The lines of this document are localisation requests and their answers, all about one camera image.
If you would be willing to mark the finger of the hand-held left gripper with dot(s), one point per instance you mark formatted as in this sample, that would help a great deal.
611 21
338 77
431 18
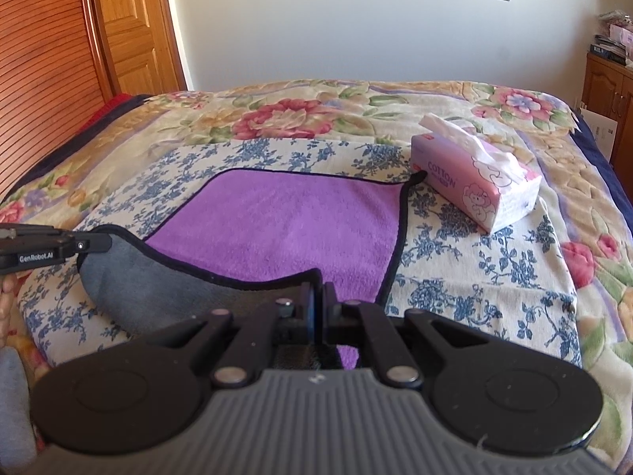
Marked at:
94 244

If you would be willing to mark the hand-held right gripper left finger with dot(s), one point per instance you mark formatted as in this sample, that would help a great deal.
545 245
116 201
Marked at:
310 314

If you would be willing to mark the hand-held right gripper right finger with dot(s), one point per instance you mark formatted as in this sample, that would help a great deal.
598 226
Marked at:
328 314

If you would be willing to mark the purple and grey towel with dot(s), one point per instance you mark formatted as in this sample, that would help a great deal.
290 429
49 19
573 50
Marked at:
277 222

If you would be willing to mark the person's left hand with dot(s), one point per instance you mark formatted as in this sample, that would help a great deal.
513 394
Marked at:
7 309

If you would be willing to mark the white blue floral cloth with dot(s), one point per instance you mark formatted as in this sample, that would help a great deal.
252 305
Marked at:
474 267

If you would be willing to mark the wooden slatted panel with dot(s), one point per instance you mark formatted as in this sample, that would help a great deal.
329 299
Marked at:
39 69

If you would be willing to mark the pink tissue pack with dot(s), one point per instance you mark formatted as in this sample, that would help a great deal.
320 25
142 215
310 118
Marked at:
474 178

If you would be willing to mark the colourful floral blanket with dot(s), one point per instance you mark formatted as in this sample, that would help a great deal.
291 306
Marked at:
306 109

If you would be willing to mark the wooden door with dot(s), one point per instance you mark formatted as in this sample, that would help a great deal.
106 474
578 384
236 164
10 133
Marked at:
133 24

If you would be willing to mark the dark blue bed sheet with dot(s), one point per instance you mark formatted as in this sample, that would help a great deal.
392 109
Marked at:
596 151

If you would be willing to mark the white paper sheet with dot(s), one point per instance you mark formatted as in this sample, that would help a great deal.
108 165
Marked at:
601 133

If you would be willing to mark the wooden cabinet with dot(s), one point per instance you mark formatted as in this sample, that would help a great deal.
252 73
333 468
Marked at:
606 94

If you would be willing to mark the pile of books and boxes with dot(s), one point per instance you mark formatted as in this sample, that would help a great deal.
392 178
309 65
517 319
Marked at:
615 34

